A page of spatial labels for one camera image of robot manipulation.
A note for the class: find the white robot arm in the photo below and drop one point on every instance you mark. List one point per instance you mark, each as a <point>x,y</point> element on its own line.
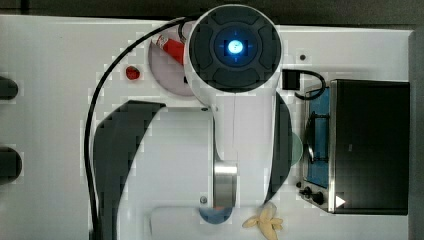
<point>232,60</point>

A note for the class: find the pink round plate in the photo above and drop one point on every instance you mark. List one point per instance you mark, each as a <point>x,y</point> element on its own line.
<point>168,73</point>

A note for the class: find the red ketchup bottle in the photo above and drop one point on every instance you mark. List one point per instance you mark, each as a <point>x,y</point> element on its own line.
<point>170,46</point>

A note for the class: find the green round plate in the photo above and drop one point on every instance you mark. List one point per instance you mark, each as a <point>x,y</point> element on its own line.
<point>297,149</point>

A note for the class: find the red strawberry toy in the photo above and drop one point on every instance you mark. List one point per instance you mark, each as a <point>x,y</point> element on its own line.
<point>132,73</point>

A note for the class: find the blue bowl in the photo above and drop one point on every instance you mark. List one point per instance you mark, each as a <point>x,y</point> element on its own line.
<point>214,215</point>

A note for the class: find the peeled banana toy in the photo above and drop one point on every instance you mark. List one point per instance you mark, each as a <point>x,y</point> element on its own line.
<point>266,221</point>

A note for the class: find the black toaster oven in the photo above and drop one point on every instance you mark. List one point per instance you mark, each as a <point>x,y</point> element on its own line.
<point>356,148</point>

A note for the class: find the black cylinder post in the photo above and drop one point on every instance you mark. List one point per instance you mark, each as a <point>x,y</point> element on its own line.
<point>8,89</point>
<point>10,165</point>

